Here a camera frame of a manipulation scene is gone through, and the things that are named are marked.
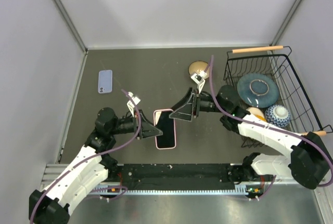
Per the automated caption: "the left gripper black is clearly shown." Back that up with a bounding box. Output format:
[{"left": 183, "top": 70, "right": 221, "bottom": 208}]
[{"left": 109, "top": 109, "right": 163, "bottom": 139}]

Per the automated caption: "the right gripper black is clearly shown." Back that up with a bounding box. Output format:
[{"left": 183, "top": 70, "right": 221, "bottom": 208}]
[{"left": 170, "top": 86, "right": 228, "bottom": 122}]

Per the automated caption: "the pink phone case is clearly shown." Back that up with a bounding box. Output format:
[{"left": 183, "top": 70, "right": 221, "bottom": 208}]
[{"left": 152, "top": 108, "right": 177, "bottom": 150}]

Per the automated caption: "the lavender phone case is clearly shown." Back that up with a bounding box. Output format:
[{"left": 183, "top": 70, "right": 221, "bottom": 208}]
[{"left": 98, "top": 70, "right": 113, "bottom": 94}]

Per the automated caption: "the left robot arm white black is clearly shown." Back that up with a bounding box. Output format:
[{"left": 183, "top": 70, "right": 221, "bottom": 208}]
[{"left": 29, "top": 108, "right": 163, "bottom": 223}]

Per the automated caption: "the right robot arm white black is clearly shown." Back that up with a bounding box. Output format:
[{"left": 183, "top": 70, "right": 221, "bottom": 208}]
[{"left": 169, "top": 85, "right": 332, "bottom": 190}]

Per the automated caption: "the tan ceramic bowl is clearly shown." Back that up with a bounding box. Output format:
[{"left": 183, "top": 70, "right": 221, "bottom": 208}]
[{"left": 188, "top": 61, "right": 210, "bottom": 79}]

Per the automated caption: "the yellow bowl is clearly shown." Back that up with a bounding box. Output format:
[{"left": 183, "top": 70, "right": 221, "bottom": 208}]
[{"left": 246, "top": 107, "right": 266, "bottom": 122}]

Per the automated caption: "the blue ceramic plate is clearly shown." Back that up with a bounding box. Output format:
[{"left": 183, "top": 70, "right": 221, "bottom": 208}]
[{"left": 237, "top": 73, "right": 279, "bottom": 108}]

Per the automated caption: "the blue white patterned bowl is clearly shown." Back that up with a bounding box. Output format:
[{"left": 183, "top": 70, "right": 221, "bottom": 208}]
[{"left": 264, "top": 105, "right": 291, "bottom": 128}]

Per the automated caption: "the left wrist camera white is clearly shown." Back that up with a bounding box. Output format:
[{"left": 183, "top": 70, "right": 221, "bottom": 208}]
[{"left": 126, "top": 91, "right": 141, "bottom": 117}]

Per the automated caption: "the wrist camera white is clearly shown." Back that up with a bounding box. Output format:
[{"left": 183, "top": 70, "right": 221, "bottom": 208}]
[
  {"left": 190, "top": 69, "right": 209, "bottom": 94},
  {"left": 126, "top": 91, "right": 141, "bottom": 117}
]

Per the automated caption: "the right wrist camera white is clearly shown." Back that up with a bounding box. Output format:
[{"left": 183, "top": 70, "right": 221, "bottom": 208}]
[{"left": 190, "top": 69, "right": 209, "bottom": 94}]

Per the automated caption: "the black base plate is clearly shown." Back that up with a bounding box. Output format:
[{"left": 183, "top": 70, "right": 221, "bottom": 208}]
[{"left": 116, "top": 164, "right": 246, "bottom": 191}]

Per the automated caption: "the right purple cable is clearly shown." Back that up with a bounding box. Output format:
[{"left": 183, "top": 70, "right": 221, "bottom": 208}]
[{"left": 209, "top": 55, "right": 333, "bottom": 186}]

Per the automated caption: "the purple cable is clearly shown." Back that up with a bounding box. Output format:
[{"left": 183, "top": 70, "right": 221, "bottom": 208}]
[
  {"left": 29, "top": 89, "right": 143, "bottom": 223},
  {"left": 209, "top": 55, "right": 333, "bottom": 186}
]

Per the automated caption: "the black wire basket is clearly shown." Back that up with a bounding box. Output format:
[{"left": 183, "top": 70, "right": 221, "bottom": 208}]
[{"left": 224, "top": 46, "right": 332, "bottom": 135}]

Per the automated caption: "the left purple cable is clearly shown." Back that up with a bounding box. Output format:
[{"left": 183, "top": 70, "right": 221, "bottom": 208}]
[{"left": 29, "top": 89, "right": 143, "bottom": 223}]

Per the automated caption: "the aluminium rail frame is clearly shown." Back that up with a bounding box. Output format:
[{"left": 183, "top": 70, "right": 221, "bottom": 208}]
[{"left": 29, "top": 155, "right": 332, "bottom": 223}]

